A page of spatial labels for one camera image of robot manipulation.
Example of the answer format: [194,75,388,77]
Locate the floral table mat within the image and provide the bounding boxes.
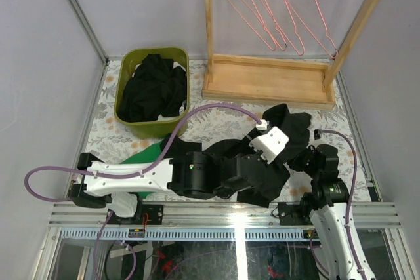
[82,60,371,203]

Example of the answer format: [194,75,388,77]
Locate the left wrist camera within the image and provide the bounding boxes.
[249,119,289,164]

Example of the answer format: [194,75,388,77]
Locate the wooden clothes rack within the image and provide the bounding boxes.
[203,0,379,110]

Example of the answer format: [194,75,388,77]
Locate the green cloth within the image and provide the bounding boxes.
[119,140,165,195]

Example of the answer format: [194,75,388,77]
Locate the pink wire hanger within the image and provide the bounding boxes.
[215,0,276,52]

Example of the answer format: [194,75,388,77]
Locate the pink hanger of black shirt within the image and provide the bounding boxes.
[249,0,305,56]

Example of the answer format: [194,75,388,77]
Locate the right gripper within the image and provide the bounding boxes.
[276,137,320,179]

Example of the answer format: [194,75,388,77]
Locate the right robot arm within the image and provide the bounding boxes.
[278,144,376,279]

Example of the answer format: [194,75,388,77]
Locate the white shirt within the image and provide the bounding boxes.
[134,60,188,122]

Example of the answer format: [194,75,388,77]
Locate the olive green plastic basket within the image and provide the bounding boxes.
[114,47,190,139]

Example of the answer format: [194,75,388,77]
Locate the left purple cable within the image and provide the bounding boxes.
[24,103,263,203]

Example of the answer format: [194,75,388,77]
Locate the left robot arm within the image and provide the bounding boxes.
[70,152,270,224]

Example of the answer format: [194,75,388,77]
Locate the aluminium rail frame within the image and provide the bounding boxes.
[32,201,419,279]

